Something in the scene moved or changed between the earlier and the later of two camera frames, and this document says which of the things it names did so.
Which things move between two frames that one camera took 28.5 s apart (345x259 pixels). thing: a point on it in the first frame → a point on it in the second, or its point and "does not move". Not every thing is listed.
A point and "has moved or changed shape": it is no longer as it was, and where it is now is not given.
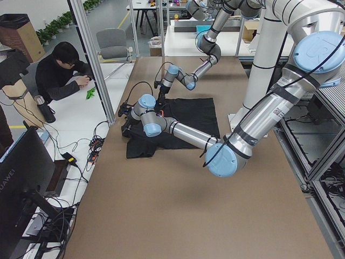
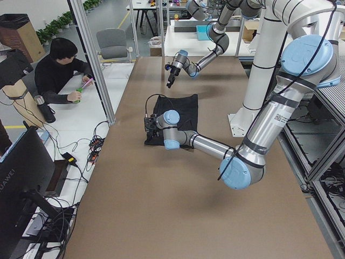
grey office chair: (112, 44) does not move
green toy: (90, 93) → (80, 89)
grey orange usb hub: (96, 142) does not move
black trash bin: (17, 33) does not move
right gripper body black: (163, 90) → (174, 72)
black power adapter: (69, 157) does not move
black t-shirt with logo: (198, 114) has moved or changed shape
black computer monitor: (27, 173) does not move
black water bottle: (49, 115) does not move
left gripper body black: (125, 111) → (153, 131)
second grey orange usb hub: (93, 156) does not move
